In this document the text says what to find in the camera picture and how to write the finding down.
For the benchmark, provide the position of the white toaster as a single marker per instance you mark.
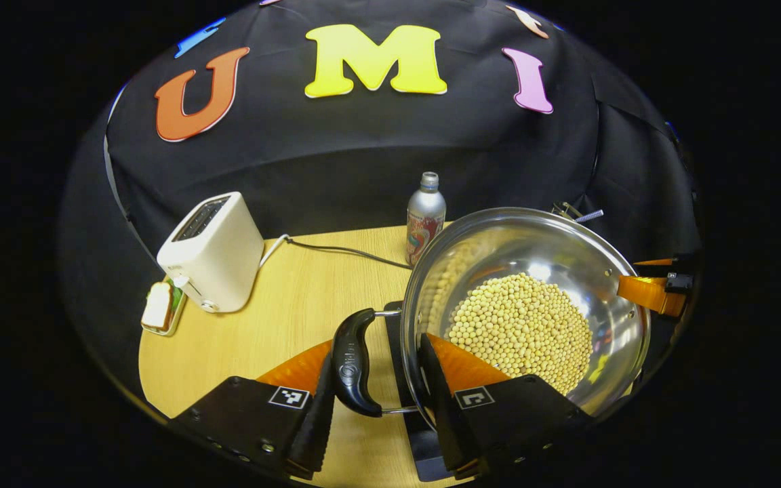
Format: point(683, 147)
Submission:
point(221, 257)

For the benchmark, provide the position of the cream rectangular plate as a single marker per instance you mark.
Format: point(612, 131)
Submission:
point(178, 318)

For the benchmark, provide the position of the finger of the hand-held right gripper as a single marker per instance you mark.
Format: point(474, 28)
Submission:
point(648, 293)
point(655, 262)

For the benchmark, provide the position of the black induction cooktop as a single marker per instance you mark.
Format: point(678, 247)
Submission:
point(424, 440)

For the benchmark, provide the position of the pile of soybeans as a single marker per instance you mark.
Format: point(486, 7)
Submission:
point(519, 325)

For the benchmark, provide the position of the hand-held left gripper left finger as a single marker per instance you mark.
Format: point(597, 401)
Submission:
point(319, 420)

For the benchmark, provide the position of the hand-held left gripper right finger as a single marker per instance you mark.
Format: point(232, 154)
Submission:
point(441, 400)

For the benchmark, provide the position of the silver bottle with printed label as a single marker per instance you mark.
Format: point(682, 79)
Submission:
point(424, 217)

